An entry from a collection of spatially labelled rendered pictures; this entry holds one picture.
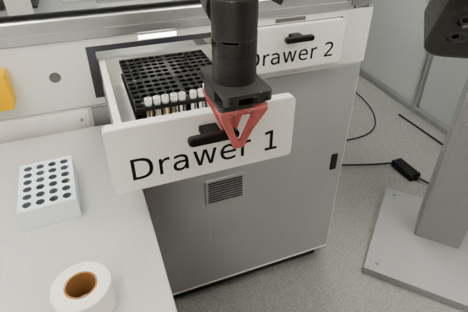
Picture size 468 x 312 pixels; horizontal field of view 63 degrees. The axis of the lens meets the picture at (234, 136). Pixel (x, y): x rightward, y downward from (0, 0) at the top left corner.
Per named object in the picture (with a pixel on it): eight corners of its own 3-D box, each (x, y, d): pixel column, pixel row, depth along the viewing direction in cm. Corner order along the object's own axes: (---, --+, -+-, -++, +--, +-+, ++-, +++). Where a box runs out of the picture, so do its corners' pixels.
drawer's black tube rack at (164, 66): (238, 123, 70) (238, 91, 67) (141, 143, 65) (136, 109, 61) (202, 76, 88) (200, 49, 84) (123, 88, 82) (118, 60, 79)
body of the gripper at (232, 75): (242, 72, 56) (243, 21, 52) (272, 103, 48) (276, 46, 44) (199, 79, 54) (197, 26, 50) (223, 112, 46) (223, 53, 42)
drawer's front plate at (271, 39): (340, 61, 100) (347, 19, 94) (235, 78, 91) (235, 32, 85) (336, 58, 101) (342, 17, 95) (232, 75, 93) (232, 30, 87)
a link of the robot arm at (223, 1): (214, -8, 41) (265, -10, 42) (204, -20, 47) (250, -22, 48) (215, 53, 45) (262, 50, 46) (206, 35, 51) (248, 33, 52)
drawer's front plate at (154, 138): (290, 154, 65) (296, 96, 59) (115, 196, 57) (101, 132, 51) (285, 148, 67) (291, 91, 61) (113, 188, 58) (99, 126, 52)
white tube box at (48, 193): (81, 216, 61) (76, 198, 59) (24, 231, 58) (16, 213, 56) (76, 171, 71) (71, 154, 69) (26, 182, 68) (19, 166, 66)
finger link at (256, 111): (247, 126, 59) (248, 69, 54) (267, 151, 54) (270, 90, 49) (205, 134, 57) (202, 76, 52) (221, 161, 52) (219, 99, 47)
